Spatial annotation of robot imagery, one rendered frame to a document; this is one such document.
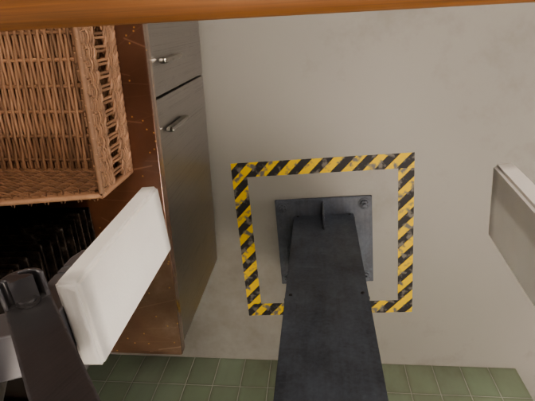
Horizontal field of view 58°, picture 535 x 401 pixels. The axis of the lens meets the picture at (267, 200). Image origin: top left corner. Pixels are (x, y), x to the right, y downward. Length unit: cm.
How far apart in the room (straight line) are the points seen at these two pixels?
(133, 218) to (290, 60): 136
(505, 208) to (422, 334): 173
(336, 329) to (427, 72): 83
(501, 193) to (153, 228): 13
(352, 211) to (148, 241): 145
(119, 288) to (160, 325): 104
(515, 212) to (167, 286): 101
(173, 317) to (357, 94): 85
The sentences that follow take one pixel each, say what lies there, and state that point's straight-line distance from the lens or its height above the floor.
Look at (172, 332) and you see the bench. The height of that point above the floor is 58.
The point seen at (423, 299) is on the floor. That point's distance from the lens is 182.
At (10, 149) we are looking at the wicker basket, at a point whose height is 59.
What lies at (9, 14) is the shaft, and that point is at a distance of 36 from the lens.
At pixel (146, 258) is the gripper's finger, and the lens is 19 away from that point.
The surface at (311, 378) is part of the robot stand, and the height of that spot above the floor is 79.
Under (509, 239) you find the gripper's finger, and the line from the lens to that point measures 18.
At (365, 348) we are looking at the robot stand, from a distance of 102.
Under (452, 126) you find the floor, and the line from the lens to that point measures 160.
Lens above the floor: 151
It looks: 68 degrees down
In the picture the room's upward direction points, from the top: 165 degrees counter-clockwise
